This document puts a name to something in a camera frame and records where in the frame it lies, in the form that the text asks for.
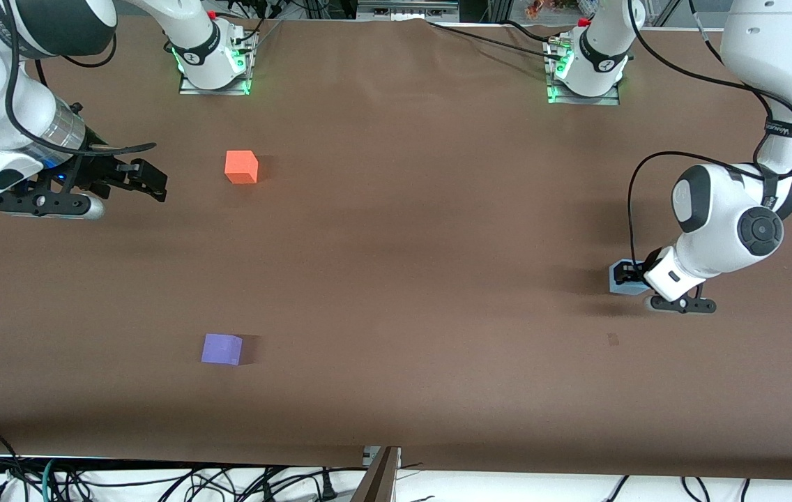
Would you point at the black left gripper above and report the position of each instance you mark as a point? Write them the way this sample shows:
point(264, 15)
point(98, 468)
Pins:
point(634, 271)

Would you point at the aluminium frame bar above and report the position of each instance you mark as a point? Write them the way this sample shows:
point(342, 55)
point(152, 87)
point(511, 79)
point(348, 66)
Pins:
point(403, 8)

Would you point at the grey slanted post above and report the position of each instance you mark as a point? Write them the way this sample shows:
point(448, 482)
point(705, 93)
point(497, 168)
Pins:
point(378, 481)

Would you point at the light blue foam block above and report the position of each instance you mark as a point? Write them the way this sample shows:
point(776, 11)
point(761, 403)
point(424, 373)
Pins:
point(622, 287)

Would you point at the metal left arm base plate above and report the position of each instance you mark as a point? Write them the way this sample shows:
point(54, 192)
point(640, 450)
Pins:
point(558, 97)

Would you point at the orange foam block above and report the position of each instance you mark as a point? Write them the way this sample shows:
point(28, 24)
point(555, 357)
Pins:
point(240, 167)

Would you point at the purple foam block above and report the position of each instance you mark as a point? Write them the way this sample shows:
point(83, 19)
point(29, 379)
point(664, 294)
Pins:
point(220, 348)

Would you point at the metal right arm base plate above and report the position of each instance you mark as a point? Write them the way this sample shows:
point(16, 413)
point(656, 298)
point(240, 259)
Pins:
point(190, 86)

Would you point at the orange background object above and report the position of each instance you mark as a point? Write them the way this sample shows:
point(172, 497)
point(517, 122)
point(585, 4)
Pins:
point(535, 8)

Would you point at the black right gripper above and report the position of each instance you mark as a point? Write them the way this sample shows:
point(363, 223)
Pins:
point(98, 171)

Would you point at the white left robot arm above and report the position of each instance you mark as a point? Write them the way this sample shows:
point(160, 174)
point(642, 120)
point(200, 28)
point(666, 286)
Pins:
point(717, 237)

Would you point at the brown table cover sheet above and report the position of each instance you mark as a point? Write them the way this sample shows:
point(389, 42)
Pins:
point(403, 279)

